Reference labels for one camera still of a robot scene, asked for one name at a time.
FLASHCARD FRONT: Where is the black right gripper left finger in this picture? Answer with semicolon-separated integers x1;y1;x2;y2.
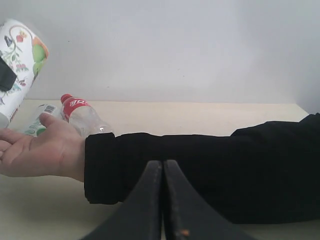
84;161;162;240

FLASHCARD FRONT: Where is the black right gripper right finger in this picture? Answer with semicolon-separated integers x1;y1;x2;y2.
163;160;253;240

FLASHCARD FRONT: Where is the red label clear cola bottle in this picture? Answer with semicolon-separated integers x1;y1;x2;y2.
60;94;113;138

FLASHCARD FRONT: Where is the green white label bottle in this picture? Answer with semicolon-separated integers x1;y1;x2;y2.
11;103;66;137

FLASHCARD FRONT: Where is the floral label clear bottle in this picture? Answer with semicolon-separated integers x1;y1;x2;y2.
0;19;49;128

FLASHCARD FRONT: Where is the black sleeved forearm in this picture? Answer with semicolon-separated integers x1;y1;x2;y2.
84;114;320;224

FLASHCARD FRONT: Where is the person's open bare hand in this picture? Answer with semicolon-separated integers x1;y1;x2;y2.
0;113;85;182

